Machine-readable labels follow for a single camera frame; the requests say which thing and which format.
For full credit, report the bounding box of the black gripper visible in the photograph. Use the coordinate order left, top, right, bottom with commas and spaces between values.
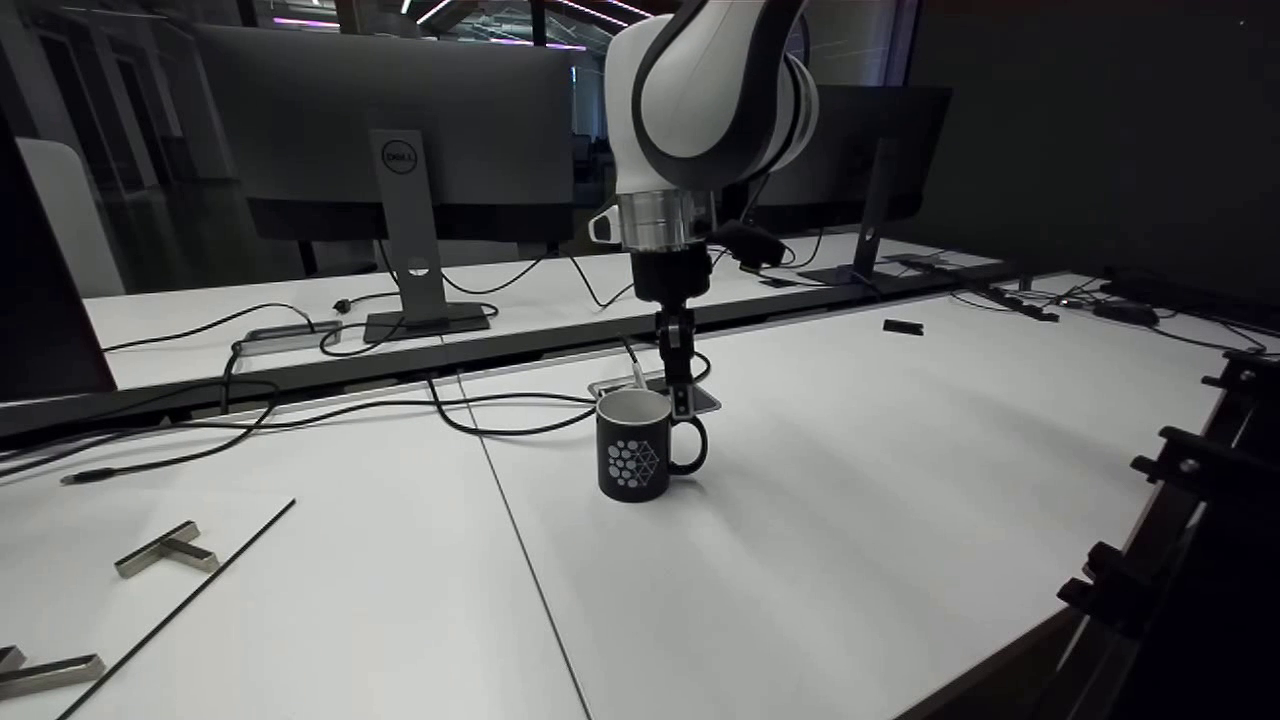
627, 241, 719, 420

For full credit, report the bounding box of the black mug with white print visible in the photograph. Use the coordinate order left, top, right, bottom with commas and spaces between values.
593, 385, 711, 505

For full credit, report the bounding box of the grey table power socket box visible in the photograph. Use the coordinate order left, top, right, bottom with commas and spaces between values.
583, 371, 723, 420

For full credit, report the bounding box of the dark monitor with thin stand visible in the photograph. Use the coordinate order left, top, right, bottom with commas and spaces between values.
754, 84, 957, 291

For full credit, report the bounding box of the Dell monitor with grey stand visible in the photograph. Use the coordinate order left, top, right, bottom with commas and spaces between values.
189, 22, 579, 347

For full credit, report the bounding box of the grey adapter hub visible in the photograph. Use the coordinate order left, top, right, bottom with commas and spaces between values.
239, 318, 348, 352

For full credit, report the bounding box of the black monitor with flat base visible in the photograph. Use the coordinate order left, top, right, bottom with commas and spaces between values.
0, 124, 122, 406

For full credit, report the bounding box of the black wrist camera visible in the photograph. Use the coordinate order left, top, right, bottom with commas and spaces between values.
711, 218, 793, 276

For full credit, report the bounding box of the black desk divider rail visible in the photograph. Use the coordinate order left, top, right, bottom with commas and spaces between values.
0, 255, 1024, 448

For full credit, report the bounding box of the black cable with plug tip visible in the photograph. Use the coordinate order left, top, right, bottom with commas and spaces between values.
58, 389, 292, 489

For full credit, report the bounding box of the metal T bracket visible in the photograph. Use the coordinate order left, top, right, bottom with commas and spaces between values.
111, 518, 223, 583
0, 645, 108, 700

